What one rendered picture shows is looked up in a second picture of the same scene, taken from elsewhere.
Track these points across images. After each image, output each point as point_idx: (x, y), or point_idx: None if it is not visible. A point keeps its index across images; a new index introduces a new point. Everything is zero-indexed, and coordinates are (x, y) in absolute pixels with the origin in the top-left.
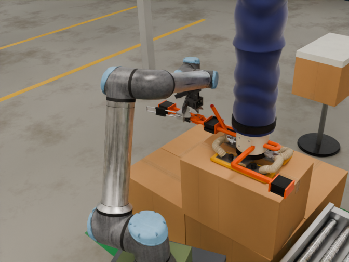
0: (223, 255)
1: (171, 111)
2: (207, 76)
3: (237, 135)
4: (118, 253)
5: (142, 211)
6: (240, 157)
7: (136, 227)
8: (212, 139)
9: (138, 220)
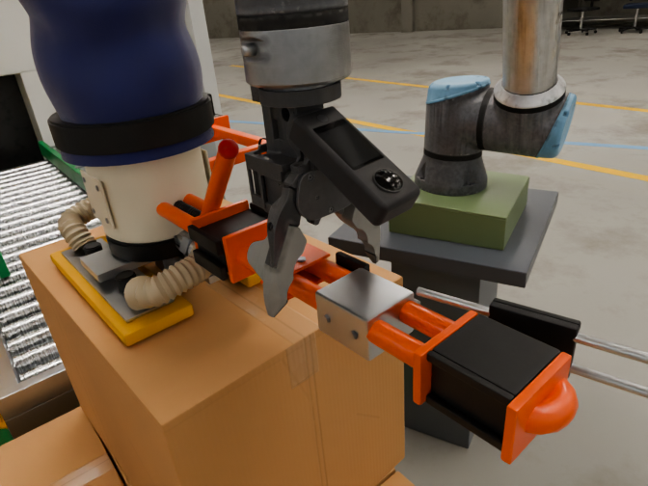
0: (334, 236)
1: (444, 294)
2: None
3: (202, 170)
4: (532, 241)
5: (472, 83)
6: (241, 148)
7: (473, 76)
8: (243, 352)
9: (473, 79)
